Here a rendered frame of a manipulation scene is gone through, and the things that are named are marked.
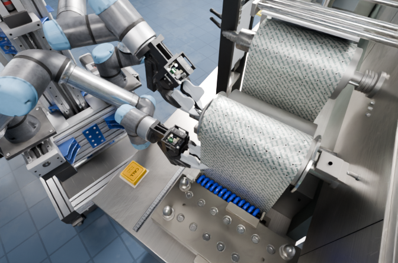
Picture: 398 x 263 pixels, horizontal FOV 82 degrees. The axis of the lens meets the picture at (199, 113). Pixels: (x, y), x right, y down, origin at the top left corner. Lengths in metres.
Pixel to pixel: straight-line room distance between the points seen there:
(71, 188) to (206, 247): 1.30
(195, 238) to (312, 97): 0.50
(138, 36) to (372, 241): 0.52
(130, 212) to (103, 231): 1.00
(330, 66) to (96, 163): 1.62
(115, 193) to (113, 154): 0.94
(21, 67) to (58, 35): 0.20
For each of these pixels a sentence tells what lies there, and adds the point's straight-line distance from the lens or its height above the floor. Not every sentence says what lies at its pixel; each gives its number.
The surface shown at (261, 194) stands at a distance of 0.67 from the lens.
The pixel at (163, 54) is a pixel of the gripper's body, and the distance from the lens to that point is 0.55.
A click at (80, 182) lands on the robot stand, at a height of 0.21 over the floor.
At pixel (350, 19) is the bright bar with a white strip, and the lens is 0.68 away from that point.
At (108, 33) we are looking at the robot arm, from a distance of 0.67.
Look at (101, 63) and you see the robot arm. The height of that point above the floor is 1.01.
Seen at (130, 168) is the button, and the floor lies 0.92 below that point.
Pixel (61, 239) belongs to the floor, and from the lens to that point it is 1.99.
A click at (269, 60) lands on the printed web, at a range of 0.65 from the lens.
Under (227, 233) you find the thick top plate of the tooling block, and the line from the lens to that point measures 0.72.
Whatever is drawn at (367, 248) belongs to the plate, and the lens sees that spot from 0.38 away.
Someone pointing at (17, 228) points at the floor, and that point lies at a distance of 2.18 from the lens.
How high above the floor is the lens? 1.73
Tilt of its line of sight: 51 degrees down
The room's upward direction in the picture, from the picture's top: straight up
